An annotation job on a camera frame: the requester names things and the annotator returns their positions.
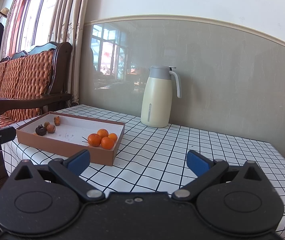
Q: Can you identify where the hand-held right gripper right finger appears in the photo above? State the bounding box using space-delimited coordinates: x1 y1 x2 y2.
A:
172 150 268 203

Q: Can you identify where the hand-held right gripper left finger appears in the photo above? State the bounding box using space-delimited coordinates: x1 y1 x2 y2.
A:
14 149 106 203

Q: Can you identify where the brown cardboard box tray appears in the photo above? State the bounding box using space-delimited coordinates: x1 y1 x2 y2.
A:
16 111 125 167

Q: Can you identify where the dark purple mangosteen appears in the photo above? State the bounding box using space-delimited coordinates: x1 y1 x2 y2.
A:
35 124 47 136

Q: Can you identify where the white black checked tablecloth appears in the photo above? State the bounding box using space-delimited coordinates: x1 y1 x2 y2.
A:
1 104 285 233

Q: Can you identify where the orange tufted wooden sofa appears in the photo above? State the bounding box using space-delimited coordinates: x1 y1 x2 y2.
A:
0 42 73 185

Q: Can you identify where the cream thermos jug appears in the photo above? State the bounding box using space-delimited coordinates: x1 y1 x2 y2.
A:
140 65 182 128

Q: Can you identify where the beige patterned curtain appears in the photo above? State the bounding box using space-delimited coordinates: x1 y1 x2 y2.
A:
50 0 93 107

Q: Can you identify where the window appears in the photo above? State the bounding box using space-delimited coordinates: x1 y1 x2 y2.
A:
20 0 65 53

